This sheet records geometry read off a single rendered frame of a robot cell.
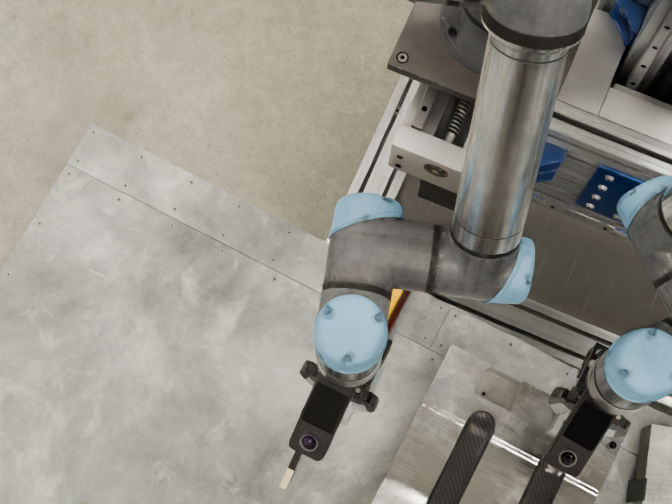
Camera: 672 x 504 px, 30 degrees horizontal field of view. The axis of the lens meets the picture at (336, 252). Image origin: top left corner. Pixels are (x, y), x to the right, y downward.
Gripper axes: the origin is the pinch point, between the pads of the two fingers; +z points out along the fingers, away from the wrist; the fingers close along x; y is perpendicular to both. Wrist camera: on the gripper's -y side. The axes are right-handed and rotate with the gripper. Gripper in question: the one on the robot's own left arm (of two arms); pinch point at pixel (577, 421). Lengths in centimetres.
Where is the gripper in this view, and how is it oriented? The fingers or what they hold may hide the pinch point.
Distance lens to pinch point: 169.7
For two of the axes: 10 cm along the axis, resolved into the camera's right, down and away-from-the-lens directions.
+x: -8.9, -4.5, 1.1
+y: 4.6, -8.6, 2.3
